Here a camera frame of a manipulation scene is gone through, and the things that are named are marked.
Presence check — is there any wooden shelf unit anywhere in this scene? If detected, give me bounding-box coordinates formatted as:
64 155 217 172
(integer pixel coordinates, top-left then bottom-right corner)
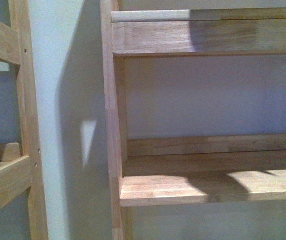
100 0 286 240
0 0 48 240

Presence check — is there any left wooden shelf unit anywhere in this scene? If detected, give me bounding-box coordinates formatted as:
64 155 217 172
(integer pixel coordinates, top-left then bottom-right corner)
0 0 48 240

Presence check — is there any right wooden shelf unit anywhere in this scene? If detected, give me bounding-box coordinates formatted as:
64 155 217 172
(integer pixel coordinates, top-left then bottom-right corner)
100 0 286 240

